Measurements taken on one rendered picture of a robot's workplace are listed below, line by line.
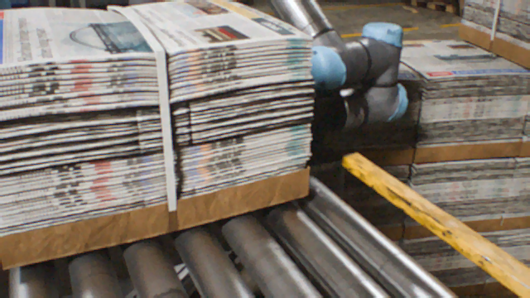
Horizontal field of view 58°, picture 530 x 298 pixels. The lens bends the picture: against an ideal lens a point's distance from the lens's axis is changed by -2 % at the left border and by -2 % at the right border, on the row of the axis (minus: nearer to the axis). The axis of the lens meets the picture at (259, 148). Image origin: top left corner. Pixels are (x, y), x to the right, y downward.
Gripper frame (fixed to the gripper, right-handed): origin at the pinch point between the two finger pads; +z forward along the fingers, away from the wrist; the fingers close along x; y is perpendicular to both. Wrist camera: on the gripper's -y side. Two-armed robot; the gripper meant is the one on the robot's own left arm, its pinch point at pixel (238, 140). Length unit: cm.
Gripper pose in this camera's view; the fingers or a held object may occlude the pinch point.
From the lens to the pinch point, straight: 84.6
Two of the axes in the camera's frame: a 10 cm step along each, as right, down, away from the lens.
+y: 0.1, -9.0, -4.3
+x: 4.3, 3.9, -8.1
